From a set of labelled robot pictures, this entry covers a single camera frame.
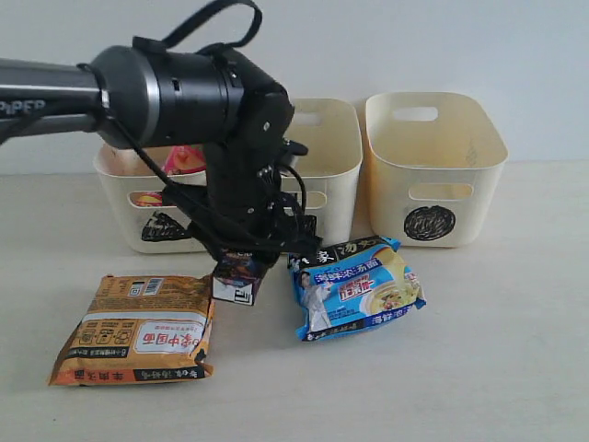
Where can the blue instant noodle packet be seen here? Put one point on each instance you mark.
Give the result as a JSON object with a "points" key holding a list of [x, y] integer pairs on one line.
{"points": [[353, 286]]}

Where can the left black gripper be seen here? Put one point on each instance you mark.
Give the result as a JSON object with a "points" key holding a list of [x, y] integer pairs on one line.
{"points": [[255, 217]]}

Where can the left cream plastic bin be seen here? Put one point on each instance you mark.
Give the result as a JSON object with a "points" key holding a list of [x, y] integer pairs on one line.
{"points": [[149, 230]]}

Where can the orange instant noodle packet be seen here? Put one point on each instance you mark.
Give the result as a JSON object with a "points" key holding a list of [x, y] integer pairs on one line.
{"points": [[142, 329]]}

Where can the cream plastic bin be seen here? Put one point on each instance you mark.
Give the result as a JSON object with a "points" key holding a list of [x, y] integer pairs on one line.
{"points": [[329, 128], [433, 161], [149, 230]]}

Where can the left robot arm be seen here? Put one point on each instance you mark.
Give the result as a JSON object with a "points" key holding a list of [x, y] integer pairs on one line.
{"points": [[210, 124]]}

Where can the middle cream plastic bin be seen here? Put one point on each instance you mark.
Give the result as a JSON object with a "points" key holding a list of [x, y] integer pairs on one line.
{"points": [[329, 128]]}

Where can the pink chips can yellow lid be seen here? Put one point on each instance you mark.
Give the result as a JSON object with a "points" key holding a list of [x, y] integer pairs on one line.
{"points": [[184, 159]]}

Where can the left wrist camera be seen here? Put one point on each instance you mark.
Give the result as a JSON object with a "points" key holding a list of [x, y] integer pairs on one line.
{"points": [[288, 154]]}

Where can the purple juice carton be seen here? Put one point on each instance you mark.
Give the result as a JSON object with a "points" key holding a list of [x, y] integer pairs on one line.
{"points": [[237, 277]]}

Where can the right cream plastic bin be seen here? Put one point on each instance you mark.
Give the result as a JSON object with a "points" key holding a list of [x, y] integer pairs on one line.
{"points": [[433, 161]]}

